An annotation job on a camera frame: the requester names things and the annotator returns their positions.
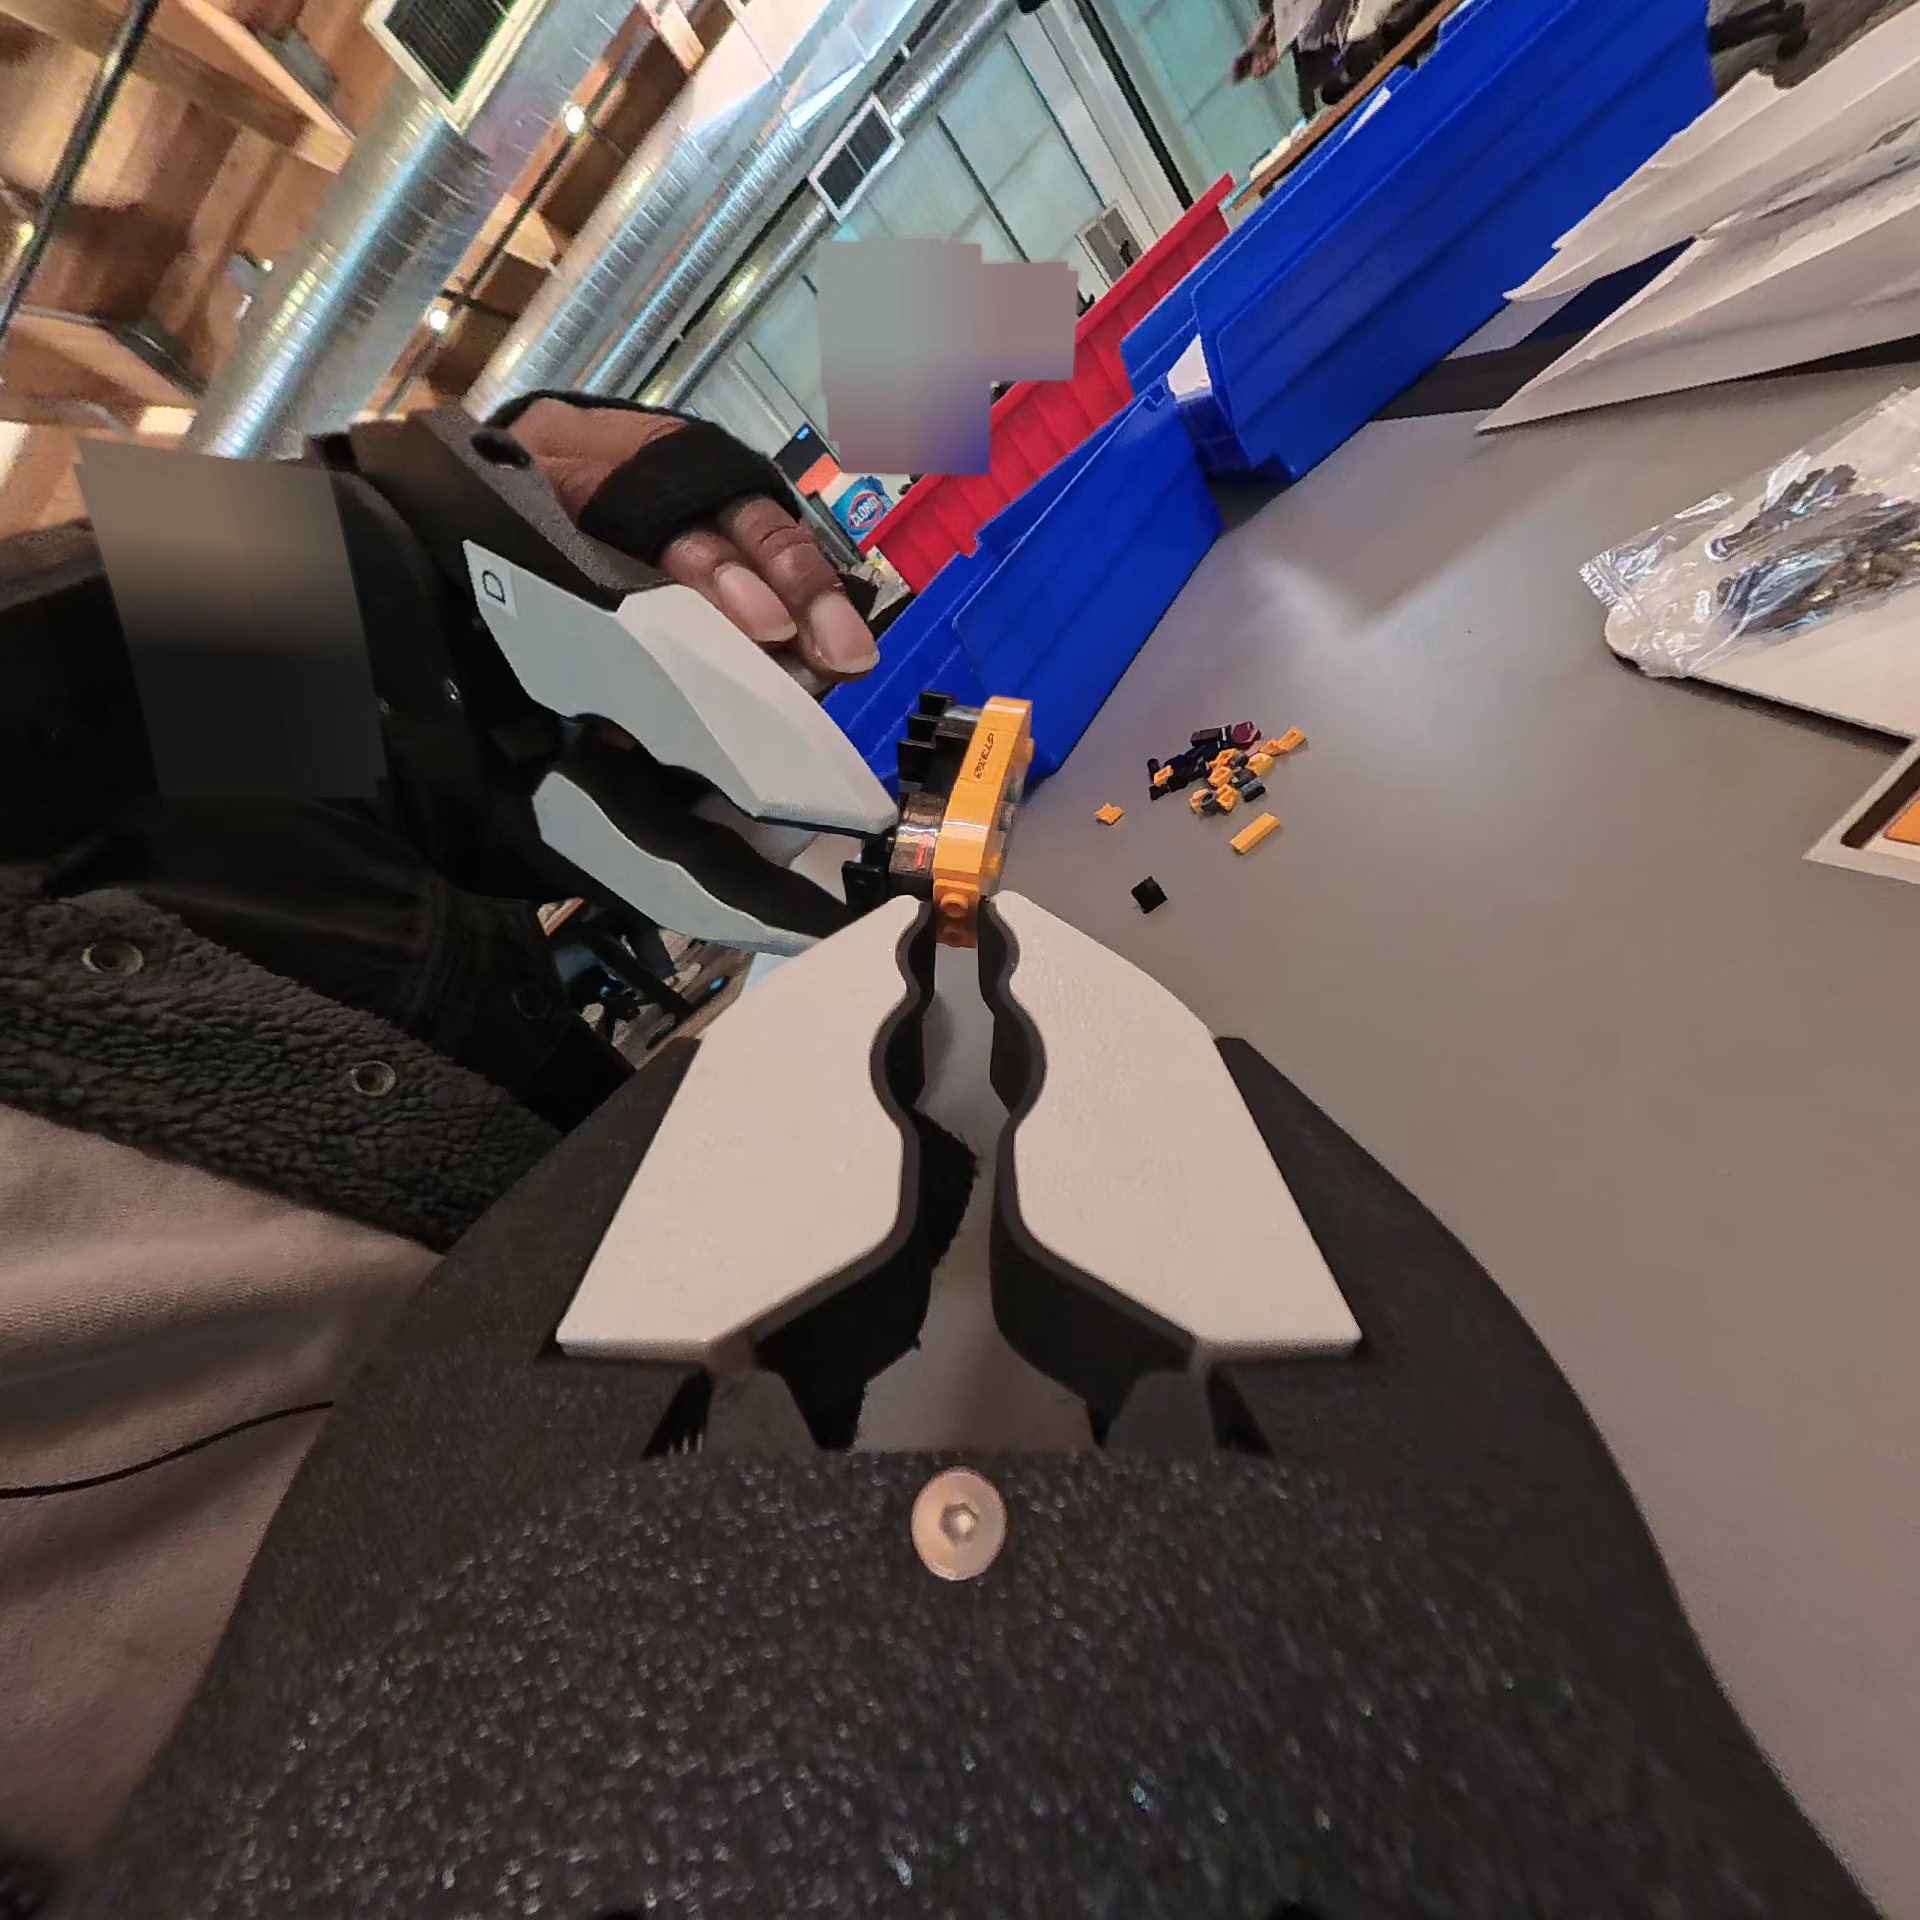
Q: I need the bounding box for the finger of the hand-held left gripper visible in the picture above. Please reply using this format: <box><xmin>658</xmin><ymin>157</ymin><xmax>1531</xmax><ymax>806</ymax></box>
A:
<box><xmin>463</xmin><ymin>541</ymin><xmax>903</xmax><ymax>835</ymax></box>
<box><xmin>532</xmin><ymin>766</ymin><xmax>844</xmax><ymax>958</ymax></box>

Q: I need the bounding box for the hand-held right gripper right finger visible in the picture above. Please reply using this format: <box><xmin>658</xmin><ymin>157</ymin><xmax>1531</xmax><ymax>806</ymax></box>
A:
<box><xmin>988</xmin><ymin>896</ymin><xmax>1364</xmax><ymax>1434</ymax></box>

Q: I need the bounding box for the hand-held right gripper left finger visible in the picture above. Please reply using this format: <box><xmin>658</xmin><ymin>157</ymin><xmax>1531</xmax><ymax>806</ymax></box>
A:
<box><xmin>556</xmin><ymin>896</ymin><xmax>969</xmax><ymax>1443</ymax></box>

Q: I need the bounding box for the orange black lego car section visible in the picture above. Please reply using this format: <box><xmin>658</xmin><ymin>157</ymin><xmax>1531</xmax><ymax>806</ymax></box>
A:
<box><xmin>843</xmin><ymin>694</ymin><xmax>1041</xmax><ymax>948</ymax></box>

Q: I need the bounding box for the person's left forearm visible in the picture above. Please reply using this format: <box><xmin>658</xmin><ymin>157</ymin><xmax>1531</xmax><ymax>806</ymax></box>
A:
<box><xmin>0</xmin><ymin>525</ymin><xmax>632</xmax><ymax>1083</ymax></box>

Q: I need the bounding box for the pile of small lego pieces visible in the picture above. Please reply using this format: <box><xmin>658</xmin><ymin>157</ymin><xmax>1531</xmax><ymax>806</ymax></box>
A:
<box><xmin>1147</xmin><ymin>718</ymin><xmax>1311</xmax><ymax>816</ymax></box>

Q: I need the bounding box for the plastic bag with lego pieces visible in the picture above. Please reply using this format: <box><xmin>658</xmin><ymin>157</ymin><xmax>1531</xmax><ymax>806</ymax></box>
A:
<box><xmin>1581</xmin><ymin>405</ymin><xmax>1920</xmax><ymax>680</ymax></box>

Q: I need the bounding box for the person's left hand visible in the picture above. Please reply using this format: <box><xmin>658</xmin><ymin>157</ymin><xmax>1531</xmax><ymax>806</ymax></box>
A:
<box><xmin>511</xmin><ymin>390</ymin><xmax>883</xmax><ymax>680</ymax></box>

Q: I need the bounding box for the blue plastic bin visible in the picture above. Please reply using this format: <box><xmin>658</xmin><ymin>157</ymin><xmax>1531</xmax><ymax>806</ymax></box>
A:
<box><xmin>824</xmin><ymin>384</ymin><xmax>1226</xmax><ymax>780</ymax></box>
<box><xmin>1124</xmin><ymin>0</ymin><xmax>1716</xmax><ymax>485</ymax></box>

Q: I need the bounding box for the red plastic bin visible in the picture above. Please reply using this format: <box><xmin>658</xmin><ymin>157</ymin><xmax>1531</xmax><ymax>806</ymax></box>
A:
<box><xmin>862</xmin><ymin>168</ymin><xmax>1238</xmax><ymax>599</ymax></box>

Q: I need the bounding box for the person's beige shirt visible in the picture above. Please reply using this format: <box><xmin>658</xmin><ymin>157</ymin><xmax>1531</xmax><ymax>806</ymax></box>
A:
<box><xmin>0</xmin><ymin>1102</ymin><xmax>454</xmax><ymax>1851</ymax></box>

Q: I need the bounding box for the orange sticker sheet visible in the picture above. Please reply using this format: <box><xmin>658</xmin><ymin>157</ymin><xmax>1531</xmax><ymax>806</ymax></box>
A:
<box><xmin>1801</xmin><ymin>734</ymin><xmax>1920</xmax><ymax>886</ymax></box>

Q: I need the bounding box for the silver ventilation duct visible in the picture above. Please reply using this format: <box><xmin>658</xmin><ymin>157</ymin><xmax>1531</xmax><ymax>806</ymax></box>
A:
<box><xmin>187</xmin><ymin>0</ymin><xmax>1051</xmax><ymax>456</ymax></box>

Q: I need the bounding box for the thin black necklace cord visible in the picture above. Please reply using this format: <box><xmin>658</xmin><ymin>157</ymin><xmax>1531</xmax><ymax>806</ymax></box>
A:
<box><xmin>0</xmin><ymin>1400</ymin><xmax>338</xmax><ymax>1500</ymax></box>

